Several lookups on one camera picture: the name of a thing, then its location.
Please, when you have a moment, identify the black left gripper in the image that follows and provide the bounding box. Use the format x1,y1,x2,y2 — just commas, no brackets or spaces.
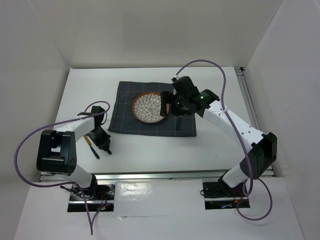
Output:
85,127,110,150

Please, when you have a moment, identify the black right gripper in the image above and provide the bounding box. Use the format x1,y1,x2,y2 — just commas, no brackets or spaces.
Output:
160,90,192,116

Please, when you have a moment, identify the gold knife green handle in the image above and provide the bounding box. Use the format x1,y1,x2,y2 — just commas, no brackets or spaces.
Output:
83,135,100,160

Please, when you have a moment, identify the floral patterned ceramic plate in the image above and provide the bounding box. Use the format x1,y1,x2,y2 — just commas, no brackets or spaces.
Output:
132,92,165,124

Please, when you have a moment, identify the dark grey checked cloth napkin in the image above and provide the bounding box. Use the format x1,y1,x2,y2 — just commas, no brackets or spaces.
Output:
108,81,197,137

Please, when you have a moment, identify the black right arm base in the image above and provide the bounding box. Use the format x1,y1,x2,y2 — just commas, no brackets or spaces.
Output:
200,181,244,199

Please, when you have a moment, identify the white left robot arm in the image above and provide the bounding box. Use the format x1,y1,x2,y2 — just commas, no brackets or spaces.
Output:
36,106,111,200

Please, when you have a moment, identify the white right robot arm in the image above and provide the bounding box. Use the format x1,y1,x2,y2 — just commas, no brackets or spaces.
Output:
108,76,277,197

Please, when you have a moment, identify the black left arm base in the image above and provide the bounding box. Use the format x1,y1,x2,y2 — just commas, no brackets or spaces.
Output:
60,184,116,203

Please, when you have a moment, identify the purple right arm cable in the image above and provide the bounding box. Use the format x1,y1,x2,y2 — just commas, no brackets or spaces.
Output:
174,59,273,221

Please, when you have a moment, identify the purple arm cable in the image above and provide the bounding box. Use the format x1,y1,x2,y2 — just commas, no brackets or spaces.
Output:
14,100,111,236
174,59,273,221

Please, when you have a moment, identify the aluminium front table rail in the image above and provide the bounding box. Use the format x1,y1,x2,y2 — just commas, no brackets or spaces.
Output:
39,168,276,182

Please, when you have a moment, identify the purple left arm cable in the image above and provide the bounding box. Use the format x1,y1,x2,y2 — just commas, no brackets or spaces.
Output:
14,100,111,236

